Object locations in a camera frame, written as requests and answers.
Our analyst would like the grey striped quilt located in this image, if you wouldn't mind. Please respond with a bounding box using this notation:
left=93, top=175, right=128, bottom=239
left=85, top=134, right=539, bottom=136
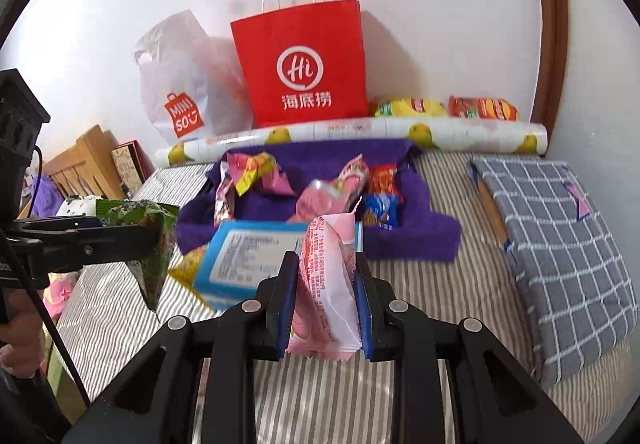
left=50, top=151, right=636, bottom=444

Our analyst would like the grey checked cushion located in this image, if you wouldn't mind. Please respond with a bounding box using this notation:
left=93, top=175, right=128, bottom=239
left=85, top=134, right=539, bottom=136
left=470, top=156, right=638, bottom=387

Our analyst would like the yellow red noodle packet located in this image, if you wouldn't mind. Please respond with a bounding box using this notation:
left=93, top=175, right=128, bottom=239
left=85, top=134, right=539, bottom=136
left=372, top=96, right=448, bottom=119

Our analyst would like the yellow pink snack packet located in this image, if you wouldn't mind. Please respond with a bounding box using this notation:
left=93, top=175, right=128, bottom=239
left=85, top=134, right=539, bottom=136
left=227, top=151, right=278, bottom=197

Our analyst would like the brown wooden door frame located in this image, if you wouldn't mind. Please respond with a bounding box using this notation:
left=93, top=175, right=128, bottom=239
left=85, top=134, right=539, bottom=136
left=527, top=0, right=571, bottom=135

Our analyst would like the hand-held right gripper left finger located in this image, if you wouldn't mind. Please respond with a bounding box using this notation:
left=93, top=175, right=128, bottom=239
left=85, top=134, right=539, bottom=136
left=60, top=250, right=301, bottom=444

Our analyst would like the green snack packet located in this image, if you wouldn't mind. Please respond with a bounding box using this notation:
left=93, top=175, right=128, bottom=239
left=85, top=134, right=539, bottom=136
left=95, top=198, right=180, bottom=311

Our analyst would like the small blue snack packet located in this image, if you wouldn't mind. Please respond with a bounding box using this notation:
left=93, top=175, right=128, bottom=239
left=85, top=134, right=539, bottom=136
left=362, top=194, right=401, bottom=229

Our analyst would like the person's left forearm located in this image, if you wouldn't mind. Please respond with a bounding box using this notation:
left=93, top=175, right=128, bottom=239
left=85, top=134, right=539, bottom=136
left=0, top=364, right=71, bottom=444

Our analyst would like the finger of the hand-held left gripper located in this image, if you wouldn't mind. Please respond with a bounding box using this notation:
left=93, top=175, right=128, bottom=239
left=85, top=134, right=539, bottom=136
left=12, top=215, right=103, bottom=232
left=20, top=224, right=161, bottom=277

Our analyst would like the pale pink snack packet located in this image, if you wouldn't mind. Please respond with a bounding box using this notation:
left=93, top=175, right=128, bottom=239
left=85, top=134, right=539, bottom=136
left=285, top=213, right=363, bottom=361

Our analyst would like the wooden headboard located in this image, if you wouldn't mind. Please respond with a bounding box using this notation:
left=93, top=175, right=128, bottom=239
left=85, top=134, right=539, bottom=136
left=42, top=124, right=126, bottom=202

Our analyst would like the lemon print paper roll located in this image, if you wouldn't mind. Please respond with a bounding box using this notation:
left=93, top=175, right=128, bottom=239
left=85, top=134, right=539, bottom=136
left=154, top=118, right=551, bottom=170

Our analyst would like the orange noodle packet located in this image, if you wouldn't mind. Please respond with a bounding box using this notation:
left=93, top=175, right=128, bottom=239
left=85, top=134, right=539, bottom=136
left=447, top=95, right=521, bottom=122

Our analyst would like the small red snack packet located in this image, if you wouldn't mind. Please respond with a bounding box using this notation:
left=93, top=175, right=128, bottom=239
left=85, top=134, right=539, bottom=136
left=369, top=164, right=401, bottom=197

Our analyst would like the magenta snack packet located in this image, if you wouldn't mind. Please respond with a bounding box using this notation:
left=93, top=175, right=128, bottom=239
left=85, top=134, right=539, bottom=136
left=260, top=166, right=296, bottom=197

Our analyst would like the black cable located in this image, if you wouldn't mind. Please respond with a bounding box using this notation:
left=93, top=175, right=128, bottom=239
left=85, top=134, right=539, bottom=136
left=27, top=146, right=93, bottom=407

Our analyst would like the person's left hand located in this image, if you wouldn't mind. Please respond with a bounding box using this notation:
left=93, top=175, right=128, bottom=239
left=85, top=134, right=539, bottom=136
left=0, top=294, right=46, bottom=377

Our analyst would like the green pink floral sheet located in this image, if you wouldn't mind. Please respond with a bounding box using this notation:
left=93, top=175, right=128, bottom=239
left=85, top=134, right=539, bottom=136
left=42, top=271, right=81, bottom=325

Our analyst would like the red paper bag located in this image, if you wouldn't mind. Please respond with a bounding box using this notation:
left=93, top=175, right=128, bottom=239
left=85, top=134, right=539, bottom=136
left=230, top=0, right=371, bottom=129

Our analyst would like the blue snack box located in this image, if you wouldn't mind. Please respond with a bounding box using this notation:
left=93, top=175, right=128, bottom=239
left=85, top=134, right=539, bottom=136
left=192, top=219, right=363, bottom=312

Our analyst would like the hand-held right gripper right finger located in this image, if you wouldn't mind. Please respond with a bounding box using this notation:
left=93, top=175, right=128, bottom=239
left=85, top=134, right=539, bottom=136
left=352, top=249, right=586, bottom=444

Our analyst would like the long white pink snack packet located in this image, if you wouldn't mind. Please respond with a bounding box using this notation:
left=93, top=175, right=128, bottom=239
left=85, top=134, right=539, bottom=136
left=327, top=155, right=371, bottom=215

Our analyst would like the pink white striped snack packet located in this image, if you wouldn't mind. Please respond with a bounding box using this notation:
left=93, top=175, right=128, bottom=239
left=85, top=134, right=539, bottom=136
left=214, top=161, right=238, bottom=227

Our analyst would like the white plastic shopping bag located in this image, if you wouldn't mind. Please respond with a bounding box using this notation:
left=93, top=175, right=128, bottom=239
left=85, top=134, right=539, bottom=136
left=132, top=9, right=256, bottom=145

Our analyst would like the brown patterned box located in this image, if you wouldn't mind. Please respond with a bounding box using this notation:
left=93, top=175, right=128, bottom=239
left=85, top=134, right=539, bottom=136
left=111, top=140, right=156, bottom=197

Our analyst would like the purple cloth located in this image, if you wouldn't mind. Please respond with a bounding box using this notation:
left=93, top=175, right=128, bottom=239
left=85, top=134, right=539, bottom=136
left=177, top=138, right=462, bottom=265
left=22, top=171, right=66, bottom=220

